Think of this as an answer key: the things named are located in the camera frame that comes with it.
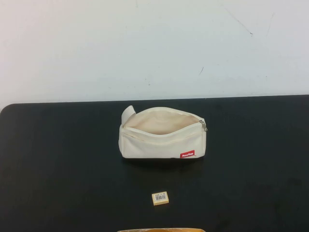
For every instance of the small yellow eraser with barcode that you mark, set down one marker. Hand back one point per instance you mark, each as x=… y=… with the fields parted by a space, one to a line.
x=159 y=198

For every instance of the yellow curved object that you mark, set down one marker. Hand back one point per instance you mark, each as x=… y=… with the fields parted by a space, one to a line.
x=159 y=230

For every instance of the cream fabric pencil case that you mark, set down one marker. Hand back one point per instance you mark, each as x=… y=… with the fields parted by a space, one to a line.
x=154 y=147

